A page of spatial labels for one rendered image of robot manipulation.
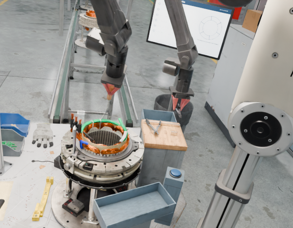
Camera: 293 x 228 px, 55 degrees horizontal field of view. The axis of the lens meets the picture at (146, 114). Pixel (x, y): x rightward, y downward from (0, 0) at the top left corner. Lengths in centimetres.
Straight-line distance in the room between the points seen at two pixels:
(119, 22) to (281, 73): 41
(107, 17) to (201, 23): 127
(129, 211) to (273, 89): 58
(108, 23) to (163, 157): 71
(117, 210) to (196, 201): 168
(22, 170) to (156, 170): 63
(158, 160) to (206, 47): 95
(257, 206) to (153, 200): 188
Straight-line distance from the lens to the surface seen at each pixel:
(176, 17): 113
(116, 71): 90
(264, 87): 70
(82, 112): 115
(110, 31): 78
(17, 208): 133
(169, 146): 124
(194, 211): 251
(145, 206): 101
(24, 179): 144
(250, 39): 337
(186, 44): 114
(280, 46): 66
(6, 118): 181
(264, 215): 279
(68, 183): 129
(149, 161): 129
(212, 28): 196
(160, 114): 150
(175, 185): 114
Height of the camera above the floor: 175
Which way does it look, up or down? 29 degrees down
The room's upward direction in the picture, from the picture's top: 11 degrees clockwise
